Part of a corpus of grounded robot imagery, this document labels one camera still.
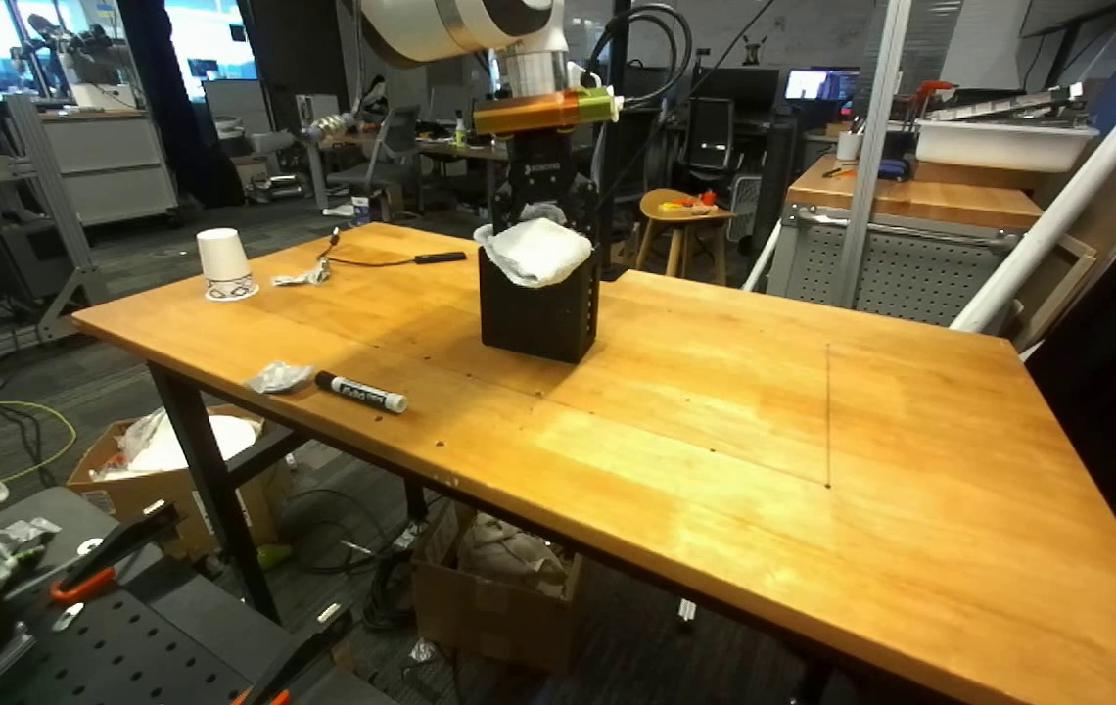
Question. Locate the cardboard box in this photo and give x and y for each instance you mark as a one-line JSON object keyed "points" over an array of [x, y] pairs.
{"points": [[165, 455], [500, 600]]}

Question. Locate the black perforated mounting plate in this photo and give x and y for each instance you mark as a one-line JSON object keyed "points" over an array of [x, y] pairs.
{"points": [[140, 651]]}

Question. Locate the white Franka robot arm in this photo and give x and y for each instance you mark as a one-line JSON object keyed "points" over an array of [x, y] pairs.
{"points": [[451, 25]]}

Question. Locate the wooden top workbench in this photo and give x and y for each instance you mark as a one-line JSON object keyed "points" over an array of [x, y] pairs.
{"points": [[921, 203]]}

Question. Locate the large crumpled foil piece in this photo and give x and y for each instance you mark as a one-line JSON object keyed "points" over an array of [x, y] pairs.
{"points": [[307, 275]]}

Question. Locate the white cabinet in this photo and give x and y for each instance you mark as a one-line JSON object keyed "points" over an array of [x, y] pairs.
{"points": [[110, 163]]}

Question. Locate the round wooden stool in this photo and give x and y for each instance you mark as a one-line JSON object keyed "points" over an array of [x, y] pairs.
{"points": [[675, 207]]}

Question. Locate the black perforated box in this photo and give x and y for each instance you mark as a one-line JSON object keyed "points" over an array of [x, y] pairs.
{"points": [[539, 327]]}

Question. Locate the lit computer monitor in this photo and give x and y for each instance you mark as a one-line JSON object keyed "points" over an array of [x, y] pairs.
{"points": [[821, 85]]}

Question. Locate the white cloth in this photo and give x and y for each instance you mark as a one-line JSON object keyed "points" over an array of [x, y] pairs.
{"points": [[539, 253]]}

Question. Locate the black pole stand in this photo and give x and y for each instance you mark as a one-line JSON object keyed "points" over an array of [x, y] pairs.
{"points": [[615, 54]]}

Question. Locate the orange green wrist camera mount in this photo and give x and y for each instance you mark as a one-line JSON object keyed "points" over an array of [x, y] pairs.
{"points": [[539, 116]]}

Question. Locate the grey upright metal post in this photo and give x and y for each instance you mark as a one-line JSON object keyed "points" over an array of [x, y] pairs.
{"points": [[871, 143]]}

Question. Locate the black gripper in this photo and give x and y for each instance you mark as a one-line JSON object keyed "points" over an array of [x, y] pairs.
{"points": [[539, 169]]}

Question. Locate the white slanted pole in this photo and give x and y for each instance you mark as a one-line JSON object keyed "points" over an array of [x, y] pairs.
{"points": [[1068, 196]]}

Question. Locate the black and white marker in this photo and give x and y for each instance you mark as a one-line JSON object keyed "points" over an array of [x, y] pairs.
{"points": [[363, 394]]}

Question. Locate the small crumpled foil piece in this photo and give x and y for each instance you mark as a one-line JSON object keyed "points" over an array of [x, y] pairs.
{"points": [[278, 379]]}

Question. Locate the white plastic bin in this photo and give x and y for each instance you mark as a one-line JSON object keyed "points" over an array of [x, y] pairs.
{"points": [[1008, 143]]}

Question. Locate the grey metal shelf rack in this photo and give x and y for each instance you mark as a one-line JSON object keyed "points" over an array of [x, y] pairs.
{"points": [[32, 196]]}

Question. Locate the flat black device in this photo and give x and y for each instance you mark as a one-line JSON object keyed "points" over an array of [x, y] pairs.
{"points": [[439, 257]]}

